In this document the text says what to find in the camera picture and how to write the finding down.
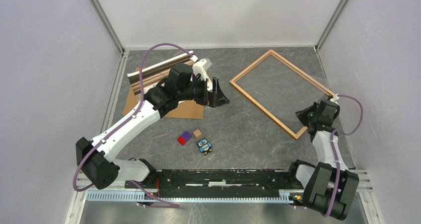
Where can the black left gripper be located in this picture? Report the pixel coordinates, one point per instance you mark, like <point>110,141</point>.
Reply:
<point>215,99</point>

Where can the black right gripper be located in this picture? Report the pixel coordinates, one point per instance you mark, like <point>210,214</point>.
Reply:
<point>301,114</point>

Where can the wooden picture frame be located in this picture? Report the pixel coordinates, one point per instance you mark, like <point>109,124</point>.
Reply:
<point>291,66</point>

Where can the printed photo sheet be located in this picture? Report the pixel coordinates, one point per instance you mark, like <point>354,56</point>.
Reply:
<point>153,74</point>

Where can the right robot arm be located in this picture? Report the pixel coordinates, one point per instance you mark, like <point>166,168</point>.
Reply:
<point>329,186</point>

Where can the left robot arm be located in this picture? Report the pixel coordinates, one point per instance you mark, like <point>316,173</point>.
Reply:
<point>96,158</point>

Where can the brown cardboard backing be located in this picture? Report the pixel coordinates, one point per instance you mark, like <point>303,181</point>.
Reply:
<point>185,110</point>

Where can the small tan wooden cube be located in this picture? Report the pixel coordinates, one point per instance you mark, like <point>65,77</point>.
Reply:
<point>197,133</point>

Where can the red and purple block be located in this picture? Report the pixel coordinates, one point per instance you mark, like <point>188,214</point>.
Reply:
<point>184,137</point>

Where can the blue owl figure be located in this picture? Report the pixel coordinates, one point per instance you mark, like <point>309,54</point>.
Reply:
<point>205,147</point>

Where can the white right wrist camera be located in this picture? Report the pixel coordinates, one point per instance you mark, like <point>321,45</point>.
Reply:
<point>335,98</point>

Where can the white toothed cable tray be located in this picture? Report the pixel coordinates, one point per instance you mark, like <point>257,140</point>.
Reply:
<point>139,196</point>

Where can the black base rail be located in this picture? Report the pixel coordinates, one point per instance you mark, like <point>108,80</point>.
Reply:
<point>221,183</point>

